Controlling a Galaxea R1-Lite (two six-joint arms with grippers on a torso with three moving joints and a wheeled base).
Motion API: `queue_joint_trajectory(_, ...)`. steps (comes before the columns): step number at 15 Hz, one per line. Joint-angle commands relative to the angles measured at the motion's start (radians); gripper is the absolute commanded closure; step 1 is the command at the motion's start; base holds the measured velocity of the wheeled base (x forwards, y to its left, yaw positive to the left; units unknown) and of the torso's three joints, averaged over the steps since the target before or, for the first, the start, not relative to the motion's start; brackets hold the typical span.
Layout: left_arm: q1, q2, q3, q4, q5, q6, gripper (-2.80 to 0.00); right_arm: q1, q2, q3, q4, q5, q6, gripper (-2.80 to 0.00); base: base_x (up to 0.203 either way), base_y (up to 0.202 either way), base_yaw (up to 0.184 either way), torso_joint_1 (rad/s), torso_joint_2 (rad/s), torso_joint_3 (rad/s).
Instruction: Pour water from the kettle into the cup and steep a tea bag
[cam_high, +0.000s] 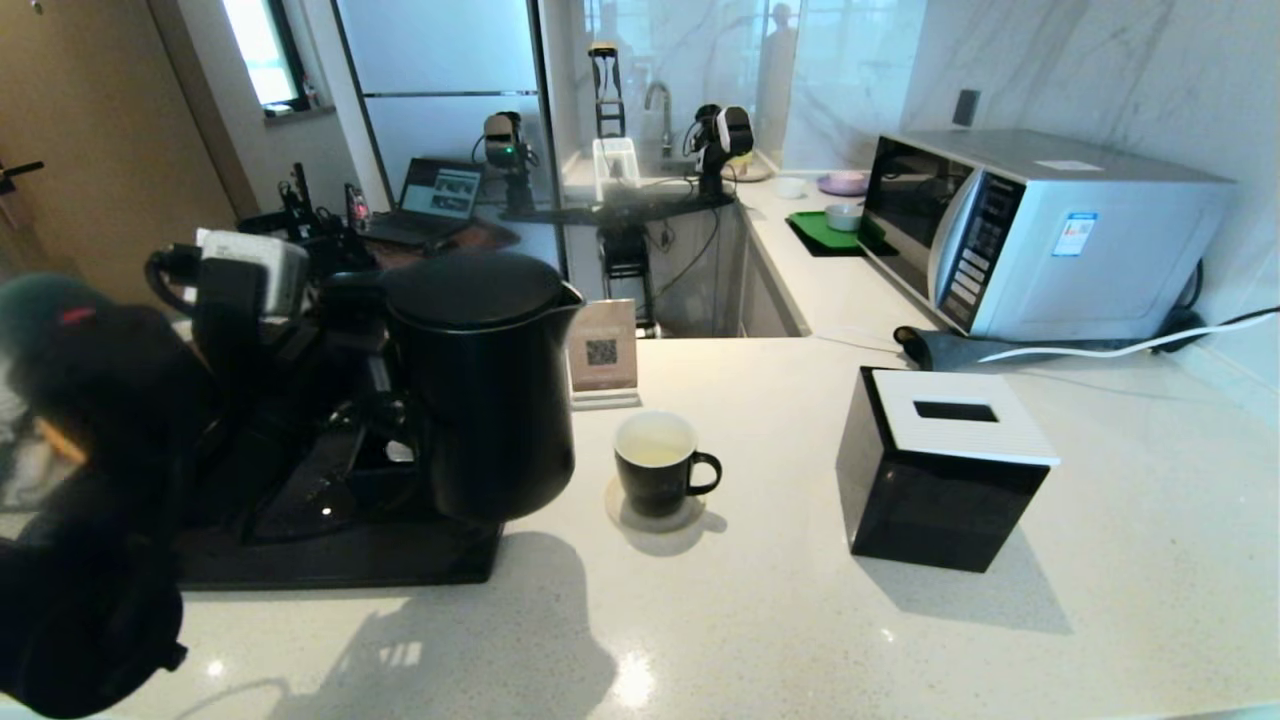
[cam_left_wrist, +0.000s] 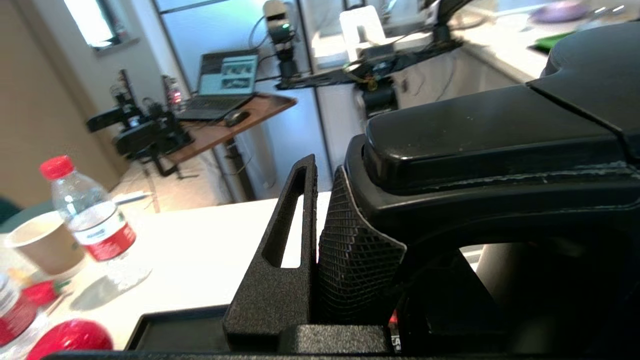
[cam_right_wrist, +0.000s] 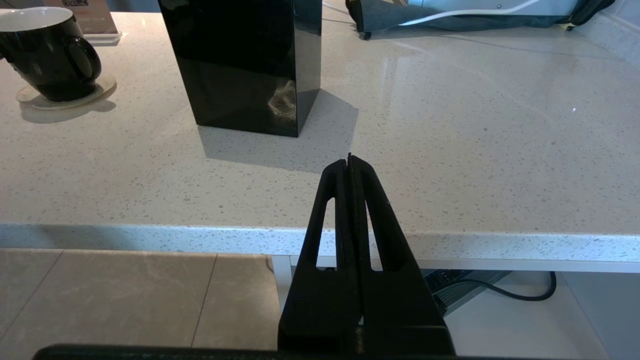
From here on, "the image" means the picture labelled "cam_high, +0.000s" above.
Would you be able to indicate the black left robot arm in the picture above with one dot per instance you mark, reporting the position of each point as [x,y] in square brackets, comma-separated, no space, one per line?
[90,500]

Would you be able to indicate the black and white device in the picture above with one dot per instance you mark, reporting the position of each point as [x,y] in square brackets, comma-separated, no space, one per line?
[725,138]

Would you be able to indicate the metal sink faucet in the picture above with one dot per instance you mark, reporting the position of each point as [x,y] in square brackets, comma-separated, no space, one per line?
[664,108]

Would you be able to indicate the frosted glass sliding door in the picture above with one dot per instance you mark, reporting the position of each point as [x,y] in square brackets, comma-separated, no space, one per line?
[440,60]

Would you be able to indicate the black rectangular serving tray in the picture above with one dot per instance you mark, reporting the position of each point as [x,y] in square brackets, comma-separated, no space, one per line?
[400,565]

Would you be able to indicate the green chair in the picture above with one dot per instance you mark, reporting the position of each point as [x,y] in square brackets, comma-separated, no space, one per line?
[40,295]

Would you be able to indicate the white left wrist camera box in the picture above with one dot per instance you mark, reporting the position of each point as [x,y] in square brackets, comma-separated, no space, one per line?
[275,270]

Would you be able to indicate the silver microwave oven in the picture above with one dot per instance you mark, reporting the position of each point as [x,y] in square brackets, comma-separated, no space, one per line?
[1100,250]

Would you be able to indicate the black framed window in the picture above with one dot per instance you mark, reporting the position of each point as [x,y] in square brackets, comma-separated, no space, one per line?
[255,50]

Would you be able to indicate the orange rounded object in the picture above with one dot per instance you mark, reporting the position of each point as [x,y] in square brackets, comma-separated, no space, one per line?
[62,445]

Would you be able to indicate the black mug white inside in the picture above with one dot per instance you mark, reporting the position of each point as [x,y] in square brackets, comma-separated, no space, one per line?
[655,485]

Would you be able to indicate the black metal rack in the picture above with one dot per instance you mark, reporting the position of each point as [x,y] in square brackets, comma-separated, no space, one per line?
[627,263]

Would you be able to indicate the open black laptop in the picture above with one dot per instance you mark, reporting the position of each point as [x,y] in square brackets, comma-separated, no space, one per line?
[440,193]

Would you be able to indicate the QR code sign stand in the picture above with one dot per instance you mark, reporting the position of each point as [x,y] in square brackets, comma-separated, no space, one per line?
[610,350]

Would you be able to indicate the small grey bowl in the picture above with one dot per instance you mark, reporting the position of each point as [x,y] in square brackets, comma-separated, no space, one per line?
[843,218]

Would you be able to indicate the brown wooden door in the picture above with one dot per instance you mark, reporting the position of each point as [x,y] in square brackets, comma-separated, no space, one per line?
[100,100]

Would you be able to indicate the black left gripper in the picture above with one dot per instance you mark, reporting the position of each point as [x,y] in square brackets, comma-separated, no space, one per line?
[340,320]

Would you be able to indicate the black upright stand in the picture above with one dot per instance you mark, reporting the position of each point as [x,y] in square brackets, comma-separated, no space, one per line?
[607,108]

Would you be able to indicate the green tray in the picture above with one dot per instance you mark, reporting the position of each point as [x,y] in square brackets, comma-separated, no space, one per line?
[815,233]

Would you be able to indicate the dark slate cloth bundle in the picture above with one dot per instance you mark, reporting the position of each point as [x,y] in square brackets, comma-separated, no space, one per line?
[940,350]

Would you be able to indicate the dark grey wall socket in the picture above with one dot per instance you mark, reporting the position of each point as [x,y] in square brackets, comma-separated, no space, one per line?
[965,109]

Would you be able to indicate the small white cup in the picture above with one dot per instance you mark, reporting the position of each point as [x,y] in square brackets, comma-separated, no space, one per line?
[790,188]

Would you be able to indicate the purple plate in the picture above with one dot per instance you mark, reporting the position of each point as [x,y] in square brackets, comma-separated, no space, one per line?
[843,184]

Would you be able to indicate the black electric kettle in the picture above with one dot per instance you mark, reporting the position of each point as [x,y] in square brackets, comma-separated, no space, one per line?
[490,420]

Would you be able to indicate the round white coaster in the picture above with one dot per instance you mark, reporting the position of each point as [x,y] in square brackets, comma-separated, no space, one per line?
[655,526]

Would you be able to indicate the grey device green light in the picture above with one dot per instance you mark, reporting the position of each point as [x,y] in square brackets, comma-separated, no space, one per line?
[505,138]

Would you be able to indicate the black tissue box white lid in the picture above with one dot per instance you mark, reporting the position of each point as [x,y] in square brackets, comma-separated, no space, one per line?
[930,510]

